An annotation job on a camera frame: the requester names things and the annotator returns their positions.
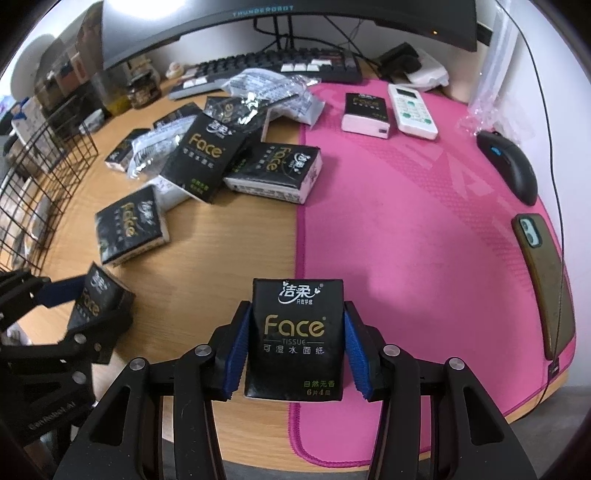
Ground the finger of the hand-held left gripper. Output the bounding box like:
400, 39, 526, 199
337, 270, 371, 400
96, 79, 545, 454
0, 272, 88, 330
60, 308, 134, 366

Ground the white power adapter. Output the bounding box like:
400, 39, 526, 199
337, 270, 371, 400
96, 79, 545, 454
406, 51, 450, 88

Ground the white round object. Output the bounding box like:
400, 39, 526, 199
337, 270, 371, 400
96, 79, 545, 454
9, 39, 51, 100

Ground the black keyboard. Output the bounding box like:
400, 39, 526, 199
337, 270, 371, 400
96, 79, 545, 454
168, 48, 363, 100

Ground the phone in brown case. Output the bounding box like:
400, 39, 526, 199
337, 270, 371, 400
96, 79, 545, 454
511, 213, 576, 361

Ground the black charger block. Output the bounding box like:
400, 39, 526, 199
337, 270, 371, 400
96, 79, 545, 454
379, 42, 421, 75

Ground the small glass jar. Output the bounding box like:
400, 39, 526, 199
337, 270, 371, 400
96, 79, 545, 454
127, 71, 162, 109

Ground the crumpled clear plastic wrapper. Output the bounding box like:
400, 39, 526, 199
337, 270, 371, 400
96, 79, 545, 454
127, 124, 185, 181

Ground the black wire basket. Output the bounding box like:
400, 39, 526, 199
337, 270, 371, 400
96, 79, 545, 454
0, 110, 100, 278

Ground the clear printed plastic wrapper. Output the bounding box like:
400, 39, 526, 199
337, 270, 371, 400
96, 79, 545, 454
219, 68, 326, 125

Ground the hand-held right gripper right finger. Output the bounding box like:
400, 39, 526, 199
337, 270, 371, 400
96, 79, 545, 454
342, 301, 539, 480

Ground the white remote control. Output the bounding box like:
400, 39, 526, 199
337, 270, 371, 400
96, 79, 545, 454
387, 83, 438, 140

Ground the black computer mouse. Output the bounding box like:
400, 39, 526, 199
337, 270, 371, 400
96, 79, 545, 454
476, 130, 539, 207

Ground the cluttered storage shelf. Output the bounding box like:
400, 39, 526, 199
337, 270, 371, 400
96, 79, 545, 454
34, 9, 105, 121

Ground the thin black cable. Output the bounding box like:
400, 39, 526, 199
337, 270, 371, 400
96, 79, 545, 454
501, 0, 571, 409

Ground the clear plastic bag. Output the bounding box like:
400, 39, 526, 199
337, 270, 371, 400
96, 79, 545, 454
457, 9, 513, 134

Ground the pink desk mat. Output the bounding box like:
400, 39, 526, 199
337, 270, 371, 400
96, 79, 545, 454
290, 78, 578, 467

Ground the black curved monitor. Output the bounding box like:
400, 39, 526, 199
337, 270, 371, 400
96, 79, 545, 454
100, 0, 477, 71

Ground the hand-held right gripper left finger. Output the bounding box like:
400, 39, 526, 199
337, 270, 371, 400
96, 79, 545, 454
53, 300, 254, 480

